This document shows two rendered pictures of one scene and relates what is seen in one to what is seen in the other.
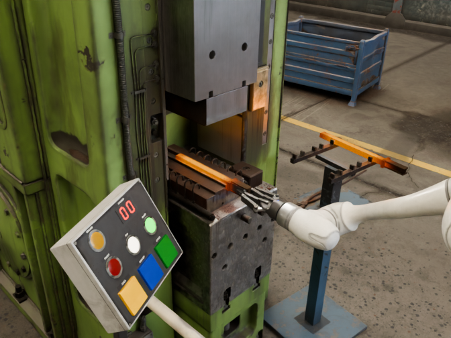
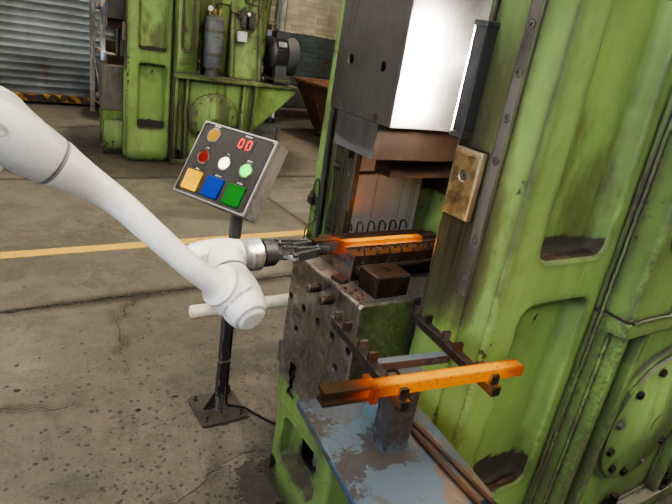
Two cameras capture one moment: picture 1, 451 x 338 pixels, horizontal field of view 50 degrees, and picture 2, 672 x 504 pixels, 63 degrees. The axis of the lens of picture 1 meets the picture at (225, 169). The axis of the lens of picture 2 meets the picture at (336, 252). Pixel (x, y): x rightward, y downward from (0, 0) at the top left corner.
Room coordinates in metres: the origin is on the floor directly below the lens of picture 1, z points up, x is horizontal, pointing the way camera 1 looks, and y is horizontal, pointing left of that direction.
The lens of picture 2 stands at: (1.85, -1.51, 1.56)
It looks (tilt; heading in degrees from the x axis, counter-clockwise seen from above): 21 degrees down; 101
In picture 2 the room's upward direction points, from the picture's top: 9 degrees clockwise
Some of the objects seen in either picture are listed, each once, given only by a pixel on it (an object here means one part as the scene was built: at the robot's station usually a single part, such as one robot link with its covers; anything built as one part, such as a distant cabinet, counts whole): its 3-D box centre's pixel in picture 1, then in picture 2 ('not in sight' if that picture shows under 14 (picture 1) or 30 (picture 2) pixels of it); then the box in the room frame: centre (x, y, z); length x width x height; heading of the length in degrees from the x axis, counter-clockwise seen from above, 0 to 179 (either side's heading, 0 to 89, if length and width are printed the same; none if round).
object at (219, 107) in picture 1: (186, 90); (412, 136); (1.70, 0.15, 1.32); 0.42 x 0.20 x 0.10; 46
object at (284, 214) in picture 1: (289, 216); (251, 254); (1.37, -0.22, 0.99); 0.09 x 0.06 x 0.09; 136
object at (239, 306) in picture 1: (198, 300); (363, 440); (1.74, 0.12, 0.23); 0.55 x 0.37 x 0.47; 46
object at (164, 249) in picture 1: (165, 251); (234, 195); (1.14, 0.17, 1.01); 0.07 x 0.05 x 0.07; 161
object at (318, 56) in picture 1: (325, 57); not in sight; (5.67, -1.15, 0.36); 1.20 x 0.80 x 0.72; 54
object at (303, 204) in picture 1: (329, 188); (455, 471); (1.99, -0.50, 0.73); 0.60 x 0.04 x 0.01; 134
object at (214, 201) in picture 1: (188, 174); (389, 249); (1.70, 0.15, 0.96); 0.42 x 0.20 x 0.09; 46
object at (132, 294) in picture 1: (131, 296); (192, 180); (0.96, 0.24, 1.01); 0.07 x 0.05 x 0.07; 161
